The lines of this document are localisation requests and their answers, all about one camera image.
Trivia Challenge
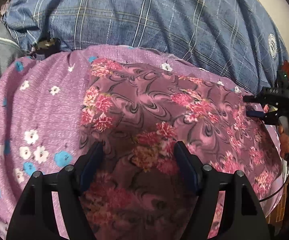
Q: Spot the purple floral bedsheet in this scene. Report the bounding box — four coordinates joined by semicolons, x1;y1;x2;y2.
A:
0;44;286;240

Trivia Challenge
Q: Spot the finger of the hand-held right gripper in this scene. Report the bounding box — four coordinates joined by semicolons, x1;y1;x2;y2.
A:
243;93;267;103
247;109;269;121

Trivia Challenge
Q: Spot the small dark object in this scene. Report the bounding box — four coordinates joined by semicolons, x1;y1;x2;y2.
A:
31;37;60;57

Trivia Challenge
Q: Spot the maroon floral garment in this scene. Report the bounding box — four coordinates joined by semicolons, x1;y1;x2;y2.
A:
79;57;283;240

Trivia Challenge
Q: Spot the blue plaid quilt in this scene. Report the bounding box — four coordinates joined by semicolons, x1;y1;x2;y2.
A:
1;0;289;99

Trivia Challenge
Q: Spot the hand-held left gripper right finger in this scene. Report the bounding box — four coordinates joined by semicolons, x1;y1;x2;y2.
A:
174;141;271;240

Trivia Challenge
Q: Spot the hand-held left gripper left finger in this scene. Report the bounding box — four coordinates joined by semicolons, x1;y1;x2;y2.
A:
6;142;104;240

